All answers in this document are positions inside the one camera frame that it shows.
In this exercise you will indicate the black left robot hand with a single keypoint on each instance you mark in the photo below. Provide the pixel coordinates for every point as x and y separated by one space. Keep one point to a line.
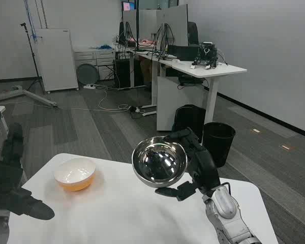
5 178

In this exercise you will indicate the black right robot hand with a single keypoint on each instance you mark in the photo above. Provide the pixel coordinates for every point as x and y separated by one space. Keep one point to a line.
206 165

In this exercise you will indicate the shiny metal bowl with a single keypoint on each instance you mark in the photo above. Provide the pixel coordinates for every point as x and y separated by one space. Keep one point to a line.
157 162

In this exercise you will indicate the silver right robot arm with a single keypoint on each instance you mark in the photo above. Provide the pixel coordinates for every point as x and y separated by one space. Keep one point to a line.
227 213

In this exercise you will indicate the orange bowl white inside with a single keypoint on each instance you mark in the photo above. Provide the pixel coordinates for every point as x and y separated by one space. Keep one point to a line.
75 174

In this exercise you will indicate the black trash bin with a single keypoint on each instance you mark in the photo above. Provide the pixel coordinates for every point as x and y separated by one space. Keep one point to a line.
218 145

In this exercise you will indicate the black backpack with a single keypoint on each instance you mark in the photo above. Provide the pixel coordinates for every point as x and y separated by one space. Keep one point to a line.
189 118

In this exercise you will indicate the black power strip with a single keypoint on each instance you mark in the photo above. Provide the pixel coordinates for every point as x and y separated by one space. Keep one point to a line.
136 109

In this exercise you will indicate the long white office desk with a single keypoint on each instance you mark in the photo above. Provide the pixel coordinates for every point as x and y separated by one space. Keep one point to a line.
218 69

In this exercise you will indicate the black robot gripper device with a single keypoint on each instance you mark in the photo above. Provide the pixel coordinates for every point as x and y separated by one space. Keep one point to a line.
207 54

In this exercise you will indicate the black box device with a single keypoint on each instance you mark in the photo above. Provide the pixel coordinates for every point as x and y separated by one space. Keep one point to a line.
183 52

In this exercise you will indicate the white power strip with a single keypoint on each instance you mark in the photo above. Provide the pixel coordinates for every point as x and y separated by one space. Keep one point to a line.
89 86

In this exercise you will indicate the black computer tower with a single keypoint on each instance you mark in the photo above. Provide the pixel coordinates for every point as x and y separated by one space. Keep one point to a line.
122 72

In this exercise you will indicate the black tripod stand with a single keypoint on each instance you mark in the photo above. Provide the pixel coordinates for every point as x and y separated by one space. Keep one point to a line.
33 54

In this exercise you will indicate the white rolling cabinet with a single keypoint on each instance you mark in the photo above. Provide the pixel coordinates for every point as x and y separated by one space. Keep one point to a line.
56 59

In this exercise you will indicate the black office chair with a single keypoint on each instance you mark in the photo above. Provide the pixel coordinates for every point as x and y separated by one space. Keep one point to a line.
192 33

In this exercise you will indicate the large grey monitor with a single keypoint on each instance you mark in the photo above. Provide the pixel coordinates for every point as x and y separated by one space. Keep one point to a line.
172 25

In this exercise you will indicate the white drawer cabinet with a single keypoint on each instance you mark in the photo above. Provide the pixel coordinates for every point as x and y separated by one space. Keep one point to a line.
91 57

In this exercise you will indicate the grey metal frame leg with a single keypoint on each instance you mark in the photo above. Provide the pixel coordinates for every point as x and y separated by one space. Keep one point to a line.
33 96

